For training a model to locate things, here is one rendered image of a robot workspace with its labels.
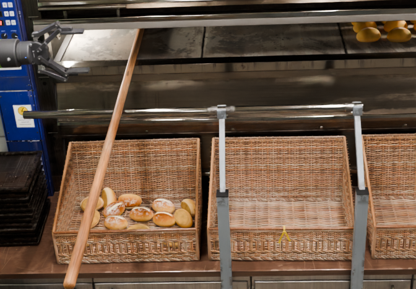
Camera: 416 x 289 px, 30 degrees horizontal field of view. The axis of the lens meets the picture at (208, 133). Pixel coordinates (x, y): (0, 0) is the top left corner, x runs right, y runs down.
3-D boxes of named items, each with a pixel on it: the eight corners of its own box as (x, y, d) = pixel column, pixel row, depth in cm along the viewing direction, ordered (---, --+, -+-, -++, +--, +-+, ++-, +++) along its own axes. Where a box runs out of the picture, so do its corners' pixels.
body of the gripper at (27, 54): (20, 36, 250) (49, 35, 249) (25, 60, 254) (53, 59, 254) (15, 45, 243) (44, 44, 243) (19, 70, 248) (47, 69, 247)
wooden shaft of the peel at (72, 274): (75, 292, 195) (73, 283, 194) (63, 292, 195) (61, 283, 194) (145, 28, 343) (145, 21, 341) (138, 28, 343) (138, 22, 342)
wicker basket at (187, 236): (76, 194, 340) (67, 140, 326) (204, 190, 337) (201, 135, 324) (54, 266, 298) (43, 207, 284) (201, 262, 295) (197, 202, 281)
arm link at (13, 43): (0, 73, 247) (-5, 47, 242) (10, 58, 257) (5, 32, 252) (19, 73, 246) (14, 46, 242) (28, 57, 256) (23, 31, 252)
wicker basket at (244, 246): (213, 190, 337) (210, 135, 323) (344, 189, 333) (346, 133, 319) (206, 262, 295) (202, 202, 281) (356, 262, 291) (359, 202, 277)
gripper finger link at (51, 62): (39, 56, 247) (36, 59, 247) (68, 75, 250) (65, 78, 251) (41, 50, 250) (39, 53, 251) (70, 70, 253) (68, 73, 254)
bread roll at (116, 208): (118, 200, 326) (119, 194, 322) (127, 211, 324) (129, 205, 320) (99, 212, 321) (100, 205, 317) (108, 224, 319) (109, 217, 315)
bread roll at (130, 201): (141, 193, 324) (139, 204, 321) (143, 201, 329) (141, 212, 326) (117, 192, 325) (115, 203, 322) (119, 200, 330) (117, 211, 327)
